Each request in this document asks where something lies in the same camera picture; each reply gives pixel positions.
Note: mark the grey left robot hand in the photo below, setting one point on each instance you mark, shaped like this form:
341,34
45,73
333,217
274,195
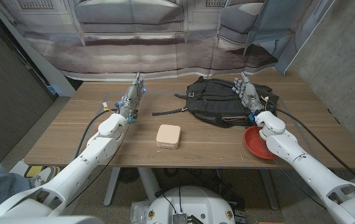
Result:
130,99

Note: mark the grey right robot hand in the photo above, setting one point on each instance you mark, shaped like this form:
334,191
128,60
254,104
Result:
250,95

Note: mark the black backpack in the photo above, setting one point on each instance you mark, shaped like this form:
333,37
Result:
214,99

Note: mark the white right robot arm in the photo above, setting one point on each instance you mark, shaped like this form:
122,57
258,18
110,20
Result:
307,171

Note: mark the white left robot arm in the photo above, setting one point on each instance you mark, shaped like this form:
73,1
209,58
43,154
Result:
84,161

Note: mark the red bowl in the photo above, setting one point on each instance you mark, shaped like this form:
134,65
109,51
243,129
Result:
253,143

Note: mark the printed room backdrop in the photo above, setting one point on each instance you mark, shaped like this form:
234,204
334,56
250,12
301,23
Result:
133,53

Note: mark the peach square foam block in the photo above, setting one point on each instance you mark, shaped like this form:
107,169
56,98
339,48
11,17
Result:
168,134

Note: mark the dark round floor object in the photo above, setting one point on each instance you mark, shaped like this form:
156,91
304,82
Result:
129,175

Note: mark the white table leg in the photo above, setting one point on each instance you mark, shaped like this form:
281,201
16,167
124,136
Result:
147,183

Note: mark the grey table leg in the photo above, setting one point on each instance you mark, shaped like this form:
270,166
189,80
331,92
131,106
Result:
270,189

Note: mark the clear plastic bag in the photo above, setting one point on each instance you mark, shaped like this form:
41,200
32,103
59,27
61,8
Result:
139,213

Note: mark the dark door panel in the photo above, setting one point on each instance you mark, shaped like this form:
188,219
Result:
9,93

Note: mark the white robot torso base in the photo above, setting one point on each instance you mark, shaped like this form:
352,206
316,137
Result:
192,205

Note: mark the white backdrop stand post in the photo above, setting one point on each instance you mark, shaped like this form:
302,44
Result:
40,62

